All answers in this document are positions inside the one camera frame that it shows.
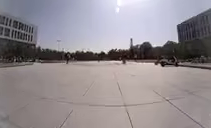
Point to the person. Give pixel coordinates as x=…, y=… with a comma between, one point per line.
x=67, y=57
x=124, y=59

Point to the tall tower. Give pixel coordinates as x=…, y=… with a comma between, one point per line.
x=131, y=43

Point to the floodlight pole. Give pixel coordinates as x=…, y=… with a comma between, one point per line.
x=58, y=45

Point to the row of trees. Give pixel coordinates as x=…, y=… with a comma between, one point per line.
x=126, y=53

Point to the grey building with window grid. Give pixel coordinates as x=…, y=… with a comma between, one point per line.
x=199, y=30

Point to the group of people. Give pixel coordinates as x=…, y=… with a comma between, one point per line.
x=168, y=61

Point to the white building with window rows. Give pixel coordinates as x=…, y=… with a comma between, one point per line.
x=13, y=33

